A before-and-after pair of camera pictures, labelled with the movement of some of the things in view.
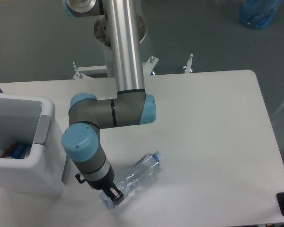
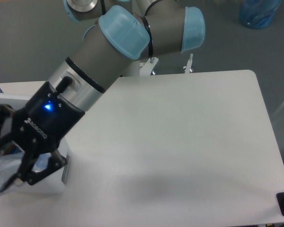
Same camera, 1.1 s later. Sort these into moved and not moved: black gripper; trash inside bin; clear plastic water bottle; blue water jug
Moved: black gripper; clear plastic water bottle
Not moved: trash inside bin; blue water jug
